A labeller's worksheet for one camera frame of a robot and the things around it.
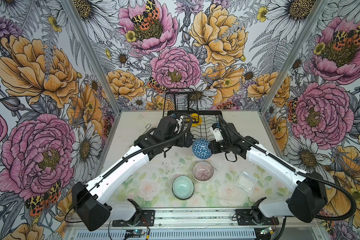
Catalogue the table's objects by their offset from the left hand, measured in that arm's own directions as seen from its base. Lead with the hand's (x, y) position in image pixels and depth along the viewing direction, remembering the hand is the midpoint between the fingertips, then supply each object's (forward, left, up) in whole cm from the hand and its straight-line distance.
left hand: (183, 139), depth 75 cm
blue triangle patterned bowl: (+1, -10, -10) cm, 14 cm away
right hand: (-1, -15, -9) cm, 17 cm away
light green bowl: (-16, 0, -21) cm, 27 cm away
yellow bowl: (+13, -8, 0) cm, 15 cm away
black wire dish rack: (+46, +2, -16) cm, 49 cm away
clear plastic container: (-13, -36, -24) cm, 45 cm away
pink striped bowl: (-7, -11, -22) cm, 26 cm away
